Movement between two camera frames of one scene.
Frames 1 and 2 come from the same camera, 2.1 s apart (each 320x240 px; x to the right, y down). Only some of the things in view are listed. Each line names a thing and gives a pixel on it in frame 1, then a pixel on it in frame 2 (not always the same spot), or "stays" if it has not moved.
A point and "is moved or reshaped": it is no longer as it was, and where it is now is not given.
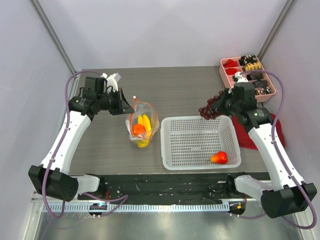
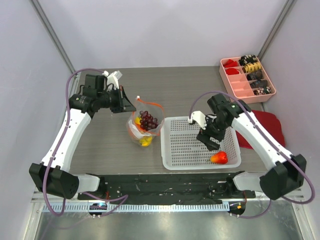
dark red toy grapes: x=207 y=112 is moved or reshaped
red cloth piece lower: x=231 y=71 stays
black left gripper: x=122 y=107 stays
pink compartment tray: x=250 y=66 stays
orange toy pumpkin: x=137 y=128 to x=130 y=132
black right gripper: x=221 y=104 to x=210 y=138
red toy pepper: x=220 y=157 stays
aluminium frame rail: x=53 y=35 stays
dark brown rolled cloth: x=255 y=76 stays
